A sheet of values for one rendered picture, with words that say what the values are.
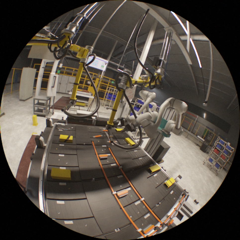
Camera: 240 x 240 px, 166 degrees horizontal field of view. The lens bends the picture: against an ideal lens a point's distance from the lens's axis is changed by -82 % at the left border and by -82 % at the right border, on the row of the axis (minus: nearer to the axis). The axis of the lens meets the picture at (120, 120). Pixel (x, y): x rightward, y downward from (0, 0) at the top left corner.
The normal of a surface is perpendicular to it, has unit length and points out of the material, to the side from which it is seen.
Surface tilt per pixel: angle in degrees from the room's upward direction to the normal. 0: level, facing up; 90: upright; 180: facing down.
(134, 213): 0
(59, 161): 0
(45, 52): 90
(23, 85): 90
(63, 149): 0
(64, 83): 90
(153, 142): 90
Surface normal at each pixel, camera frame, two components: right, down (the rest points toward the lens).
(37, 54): 0.75, 0.43
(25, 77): 0.45, 0.43
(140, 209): 0.32, -0.90
